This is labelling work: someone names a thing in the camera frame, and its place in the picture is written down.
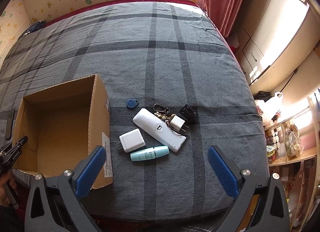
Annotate brown cardboard box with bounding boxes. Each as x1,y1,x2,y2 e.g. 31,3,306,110
13,75,113,189

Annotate large white charger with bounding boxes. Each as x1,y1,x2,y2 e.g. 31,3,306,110
119,129,145,153

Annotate teal cosmetic bottle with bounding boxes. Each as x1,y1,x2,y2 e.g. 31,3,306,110
130,146,169,162

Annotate small white plug adapter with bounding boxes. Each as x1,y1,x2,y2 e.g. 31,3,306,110
169,115,188,134

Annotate black charger cube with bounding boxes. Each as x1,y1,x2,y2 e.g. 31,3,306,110
178,104,197,125

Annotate white remote control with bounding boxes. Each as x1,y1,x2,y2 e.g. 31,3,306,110
133,108,187,153

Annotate blue key fob tag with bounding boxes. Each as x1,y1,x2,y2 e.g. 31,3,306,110
126,98,139,109

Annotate keys with carabiner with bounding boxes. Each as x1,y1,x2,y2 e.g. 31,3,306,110
153,103,176,124

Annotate person's hand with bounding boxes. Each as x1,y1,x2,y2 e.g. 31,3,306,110
0,170,16,207

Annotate wooden shelf with clutter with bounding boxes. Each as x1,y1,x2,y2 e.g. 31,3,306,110
265,93,319,231

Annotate white plastic bag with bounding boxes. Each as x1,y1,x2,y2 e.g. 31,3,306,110
254,92,284,125

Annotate grey plaid bed cover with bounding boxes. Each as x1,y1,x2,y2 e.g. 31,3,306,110
1,2,268,221

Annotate dark blue cloth bundle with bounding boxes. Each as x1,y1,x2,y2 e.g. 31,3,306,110
21,21,47,36

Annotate cream wardrobe cabinet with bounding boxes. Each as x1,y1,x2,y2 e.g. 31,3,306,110
233,0,319,94

